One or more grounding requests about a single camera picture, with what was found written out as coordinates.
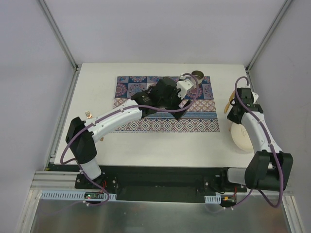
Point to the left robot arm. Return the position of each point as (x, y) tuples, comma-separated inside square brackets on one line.
[(82, 135)]

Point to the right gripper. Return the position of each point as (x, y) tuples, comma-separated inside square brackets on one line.
[(234, 114)]

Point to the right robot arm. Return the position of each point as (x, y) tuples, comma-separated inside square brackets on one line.
[(270, 167)]

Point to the metal cup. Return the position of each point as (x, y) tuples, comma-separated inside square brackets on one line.
[(198, 75)]

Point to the left aluminium frame post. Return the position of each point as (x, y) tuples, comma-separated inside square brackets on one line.
[(57, 33)]

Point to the cream plate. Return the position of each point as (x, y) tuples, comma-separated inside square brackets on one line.
[(240, 137)]

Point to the right aluminium frame post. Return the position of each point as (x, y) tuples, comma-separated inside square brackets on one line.
[(270, 32)]

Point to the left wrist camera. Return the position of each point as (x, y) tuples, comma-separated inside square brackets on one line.
[(184, 85)]

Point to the aluminium frame post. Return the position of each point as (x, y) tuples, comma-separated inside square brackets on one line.
[(57, 33), (270, 32)]

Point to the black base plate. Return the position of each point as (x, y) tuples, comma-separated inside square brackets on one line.
[(161, 184)]

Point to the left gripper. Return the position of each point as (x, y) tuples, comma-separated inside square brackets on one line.
[(175, 102)]

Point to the patterned cloth placemat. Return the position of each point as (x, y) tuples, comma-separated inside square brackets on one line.
[(199, 118)]

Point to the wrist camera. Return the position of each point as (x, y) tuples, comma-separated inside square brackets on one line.
[(255, 95), (184, 85)]

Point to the gold fork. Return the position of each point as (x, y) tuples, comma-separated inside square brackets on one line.
[(89, 115)]

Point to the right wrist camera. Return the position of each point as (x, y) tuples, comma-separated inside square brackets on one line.
[(255, 95)]

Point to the gold knife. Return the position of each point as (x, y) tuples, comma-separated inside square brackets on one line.
[(230, 100)]

